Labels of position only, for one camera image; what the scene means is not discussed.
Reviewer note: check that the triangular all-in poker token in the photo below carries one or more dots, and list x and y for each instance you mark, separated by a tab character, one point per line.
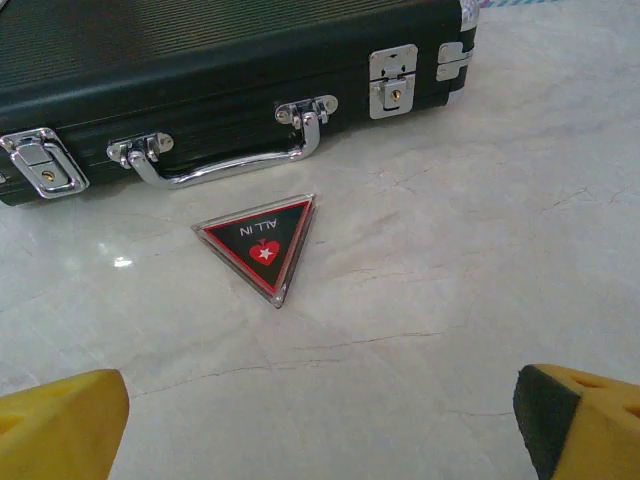
262	245

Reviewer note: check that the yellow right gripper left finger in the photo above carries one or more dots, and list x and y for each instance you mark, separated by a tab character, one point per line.
55	430

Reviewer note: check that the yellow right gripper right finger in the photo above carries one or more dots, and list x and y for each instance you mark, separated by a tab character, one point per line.
590	430

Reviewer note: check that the black ribbed carrying case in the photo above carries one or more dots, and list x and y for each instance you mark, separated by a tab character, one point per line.
200	75

